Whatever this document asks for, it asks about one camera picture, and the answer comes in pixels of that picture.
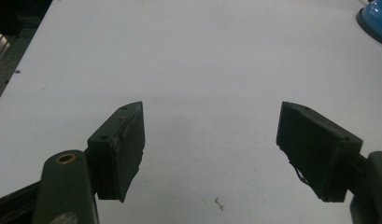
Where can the blue round object with dark base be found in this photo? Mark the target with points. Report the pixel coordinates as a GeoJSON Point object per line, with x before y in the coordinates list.
{"type": "Point", "coordinates": [377, 18]}

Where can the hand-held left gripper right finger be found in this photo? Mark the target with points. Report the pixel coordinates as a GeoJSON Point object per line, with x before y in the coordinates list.
{"type": "Point", "coordinates": [316, 152]}

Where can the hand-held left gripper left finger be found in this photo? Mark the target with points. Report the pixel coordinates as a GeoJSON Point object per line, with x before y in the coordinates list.
{"type": "Point", "coordinates": [117, 155]}

